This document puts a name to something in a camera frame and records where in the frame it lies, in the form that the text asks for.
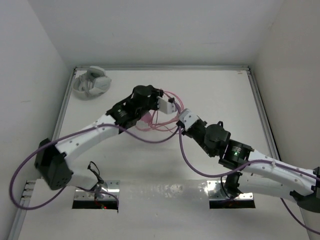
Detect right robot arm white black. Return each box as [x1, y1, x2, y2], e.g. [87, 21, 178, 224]
[176, 119, 320, 213]

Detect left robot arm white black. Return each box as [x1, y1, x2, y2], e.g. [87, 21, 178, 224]
[34, 85, 175, 190]

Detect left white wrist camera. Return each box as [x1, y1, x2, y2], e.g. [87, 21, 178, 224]
[157, 96, 178, 115]

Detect pink headphones with cable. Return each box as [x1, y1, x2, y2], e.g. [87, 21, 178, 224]
[134, 90, 187, 133]

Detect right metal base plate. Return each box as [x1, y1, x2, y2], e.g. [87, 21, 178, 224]
[206, 179, 254, 201]

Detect aluminium table frame rail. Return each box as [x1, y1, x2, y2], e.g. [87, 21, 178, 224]
[7, 65, 298, 240]

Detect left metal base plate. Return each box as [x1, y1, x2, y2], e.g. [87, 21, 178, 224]
[73, 180, 120, 202]

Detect metal base plate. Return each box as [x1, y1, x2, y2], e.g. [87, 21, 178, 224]
[206, 179, 254, 201]
[73, 180, 120, 202]

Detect white grey headphones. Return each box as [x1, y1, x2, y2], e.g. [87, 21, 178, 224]
[72, 66, 112, 100]

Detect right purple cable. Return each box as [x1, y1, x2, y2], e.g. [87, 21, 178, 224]
[177, 124, 320, 236]

